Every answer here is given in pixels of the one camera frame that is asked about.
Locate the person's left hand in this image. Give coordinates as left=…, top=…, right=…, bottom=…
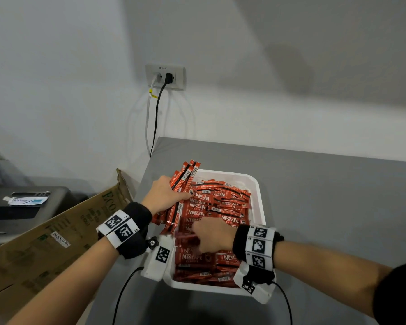
left=141, top=176, right=194, bottom=215

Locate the person's right hand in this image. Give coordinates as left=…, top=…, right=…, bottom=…
left=191, top=217, right=238, bottom=254

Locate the pile of red Nescafe sachets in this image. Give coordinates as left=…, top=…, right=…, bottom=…
left=175, top=179, right=252, bottom=268

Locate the bunch of Nescafe sachets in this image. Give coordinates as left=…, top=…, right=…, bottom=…
left=151, top=160, right=201, bottom=236

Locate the white plastic tray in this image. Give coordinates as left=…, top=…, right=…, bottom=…
left=162, top=169, right=267, bottom=297

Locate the person's left forearm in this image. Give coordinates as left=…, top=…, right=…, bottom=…
left=6, top=238, right=119, bottom=325

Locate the person's right forearm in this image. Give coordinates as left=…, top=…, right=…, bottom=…
left=274, top=241, right=393, bottom=317

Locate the black right wristband with markers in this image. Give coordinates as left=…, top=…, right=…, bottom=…
left=232, top=225, right=285, bottom=285

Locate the black wristband with markers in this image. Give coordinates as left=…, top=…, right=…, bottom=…
left=96, top=202, right=153, bottom=260
left=232, top=225, right=285, bottom=285

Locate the black left wristband with markers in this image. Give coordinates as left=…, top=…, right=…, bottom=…
left=96, top=202, right=153, bottom=260

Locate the dark grey printer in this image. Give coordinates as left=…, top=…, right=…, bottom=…
left=0, top=186, right=78, bottom=251

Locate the white and blue packet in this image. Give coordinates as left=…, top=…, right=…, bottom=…
left=3, top=196, right=49, bottom=206

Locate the brown cardboard box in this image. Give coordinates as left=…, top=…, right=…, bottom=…
left=0, top=169, right=133, bottom=319

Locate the black shirt sleeve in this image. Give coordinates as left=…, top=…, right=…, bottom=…
left=373, top=260, right=406, bottom=325

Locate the black power cable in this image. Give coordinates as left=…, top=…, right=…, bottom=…
left=150, top=83, right=168, bottom=158

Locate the white power cable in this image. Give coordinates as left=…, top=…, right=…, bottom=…
left=144, top=73, right=160, bottom=156

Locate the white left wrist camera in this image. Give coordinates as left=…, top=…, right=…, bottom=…
left=141, top=234, right=175, bottom=282

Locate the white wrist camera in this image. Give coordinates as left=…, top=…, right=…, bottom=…
left=141, top=234, right=175, bottom=282
left=233, top=262, right=277, bottom=304

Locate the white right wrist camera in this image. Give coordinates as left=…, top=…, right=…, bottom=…
left=233, top=262, right=277, bottom=304

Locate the black right camera cable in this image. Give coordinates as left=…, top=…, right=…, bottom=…
left=272, top=280, right=293, bottom=325

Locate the black camera cable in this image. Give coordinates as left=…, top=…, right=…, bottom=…
left=112, top=266, right=145, bottom=325
left=272, top=280, right=293, bottom=325

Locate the black left camera cable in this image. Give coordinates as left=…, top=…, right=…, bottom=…
left=112, top=266, right=145, bottom=325

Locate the grey wall socket plate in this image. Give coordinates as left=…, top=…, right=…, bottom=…
left=145, top=63, right=187, bottom=91

